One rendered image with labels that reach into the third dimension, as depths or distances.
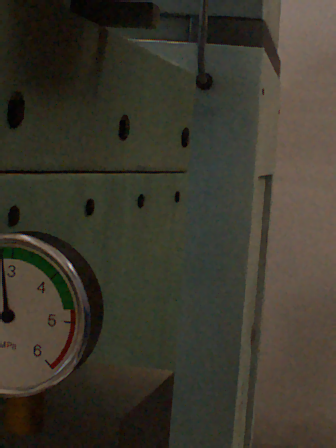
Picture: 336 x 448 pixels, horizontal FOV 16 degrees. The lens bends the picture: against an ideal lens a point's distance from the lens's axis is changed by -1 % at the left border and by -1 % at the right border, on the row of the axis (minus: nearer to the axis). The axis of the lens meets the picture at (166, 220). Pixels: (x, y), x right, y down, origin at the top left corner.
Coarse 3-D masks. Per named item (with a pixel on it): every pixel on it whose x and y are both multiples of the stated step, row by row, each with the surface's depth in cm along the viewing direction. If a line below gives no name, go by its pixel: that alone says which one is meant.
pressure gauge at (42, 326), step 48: (0, 240) 45; (48, 240) 46; (0, 288) 45; (48, 288) 45; (96, 288) 46; (0, 336) 45; (48, 336) 45; (96, 336) 46; (0, 384) 45; (48, 384) 45
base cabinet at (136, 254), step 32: (0, 192) 56; (32, 192) 61; (64, 192) 67; (96, 192) 74; (128, 192) 83; (160, 192) 95; (0, 224) 56; (32, 224) 61; (64, 224) 67; (96, 224) 75; (128, 224) 84; (160, 224) 96; (96, 256) 75; (128, 256) 85; (160, 256) 97; (128, 288) 86; (160, 288) 98; (128, 320) 87; (160, 320) 99; (96, 352) 78; (128, 352) 88; (160, 352) 101
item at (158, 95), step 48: (0, 0) 53; (0, 48) 54; (48, 48) 61; (96, 48) 71; (144, 48) 85; (0, 96) 54; (48, 96) 62; (96, 96) 72; (144, 96) 86; (192, 96) 106; (0, 144) 55; (48, 144) 63; (96, 144) 73; (144, 144) 87
